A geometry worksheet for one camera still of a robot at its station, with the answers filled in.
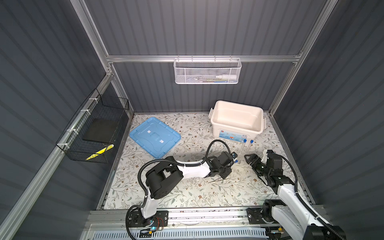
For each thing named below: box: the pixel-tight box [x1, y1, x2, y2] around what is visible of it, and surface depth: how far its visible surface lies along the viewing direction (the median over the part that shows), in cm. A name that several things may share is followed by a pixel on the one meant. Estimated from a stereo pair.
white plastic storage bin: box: [208, 100, 267, 143], surface depth 106 cm
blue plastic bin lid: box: [129, 117, 181, 159], surface depth 108 cm
